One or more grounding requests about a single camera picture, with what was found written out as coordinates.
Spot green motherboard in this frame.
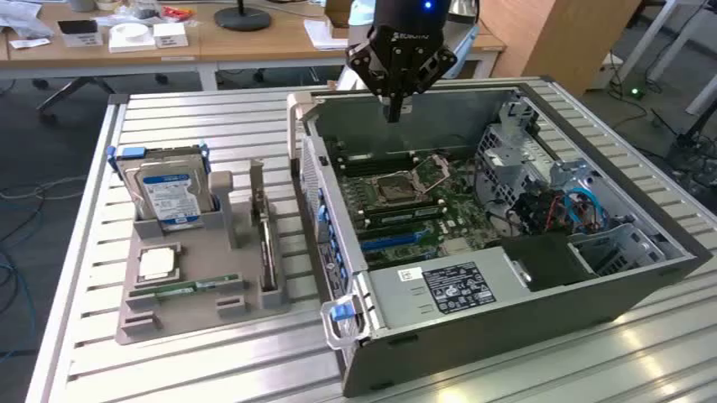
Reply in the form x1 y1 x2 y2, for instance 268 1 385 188
323 138 505 270

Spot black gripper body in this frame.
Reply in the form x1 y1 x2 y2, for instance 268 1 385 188
366 0 450 94

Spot small white box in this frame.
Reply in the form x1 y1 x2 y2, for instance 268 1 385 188
152 22 190 50

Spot grey power supply unit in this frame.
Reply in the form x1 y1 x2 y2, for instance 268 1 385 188
366 247 531 331

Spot blue disk wire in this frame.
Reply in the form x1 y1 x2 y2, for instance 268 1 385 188
565 187 610 231

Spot white desk frame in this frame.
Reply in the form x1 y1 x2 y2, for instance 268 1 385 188
615 0 717 114

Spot green RAM stick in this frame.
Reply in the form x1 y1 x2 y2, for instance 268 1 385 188
132 273 243 296

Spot black power connectors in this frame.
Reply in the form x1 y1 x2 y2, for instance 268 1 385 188
510 191 555 235

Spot black chair base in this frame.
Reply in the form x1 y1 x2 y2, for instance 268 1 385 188
33 75 117 123

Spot black lamp base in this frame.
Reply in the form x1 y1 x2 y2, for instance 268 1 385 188
214 0 274 31

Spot blue floor cable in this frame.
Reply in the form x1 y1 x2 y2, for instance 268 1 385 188
0 201 44 362

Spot black plastic shroud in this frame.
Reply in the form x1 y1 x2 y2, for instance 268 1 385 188
499 233 598 294

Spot white tape roll on box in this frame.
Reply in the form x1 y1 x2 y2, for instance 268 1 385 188
108 23 156 55

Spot wooden desk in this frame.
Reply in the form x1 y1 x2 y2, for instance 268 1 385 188
0 3 203 92
199 0 509 92

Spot white floor cable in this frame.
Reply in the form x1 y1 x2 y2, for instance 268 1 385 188
0 175 85 202

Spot black power supply label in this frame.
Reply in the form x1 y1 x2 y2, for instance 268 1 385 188
422 262 498 316

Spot white paper stack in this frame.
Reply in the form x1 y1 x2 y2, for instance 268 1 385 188
303 18 351 52

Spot brown cardboard box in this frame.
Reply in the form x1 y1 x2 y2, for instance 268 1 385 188
323 0 359 30

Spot open grey PC case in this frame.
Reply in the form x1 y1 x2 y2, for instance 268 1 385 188
284 75 713 399

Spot silver disk bay with slots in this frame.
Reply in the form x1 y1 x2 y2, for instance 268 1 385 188
567 223 672 276

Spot silver disk bay cage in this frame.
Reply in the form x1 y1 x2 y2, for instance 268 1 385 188
474 99 561 219

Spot silver CPU chip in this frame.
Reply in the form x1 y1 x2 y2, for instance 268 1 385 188
137 247 182 283

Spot white box with black top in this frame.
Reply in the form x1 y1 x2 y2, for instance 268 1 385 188
57 19 105 48

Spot wooden cabinet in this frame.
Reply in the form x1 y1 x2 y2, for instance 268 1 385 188
478 0 644 96

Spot clear plastic bags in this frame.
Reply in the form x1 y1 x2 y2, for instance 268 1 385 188
0 0 57 39

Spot silver finned heatsink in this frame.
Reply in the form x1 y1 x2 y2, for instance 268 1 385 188
439 239 477 256

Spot grey printed parts rack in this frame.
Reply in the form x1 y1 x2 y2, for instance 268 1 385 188
115 170 294 346

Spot hard disk in blue caddy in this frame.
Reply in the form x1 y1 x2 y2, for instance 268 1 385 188
105 144 219 232

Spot CPU socket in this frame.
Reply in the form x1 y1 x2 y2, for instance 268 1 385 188
372 171 421 207

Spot green Nvidia graphics card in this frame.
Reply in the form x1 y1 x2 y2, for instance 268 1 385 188
247 158 280 295

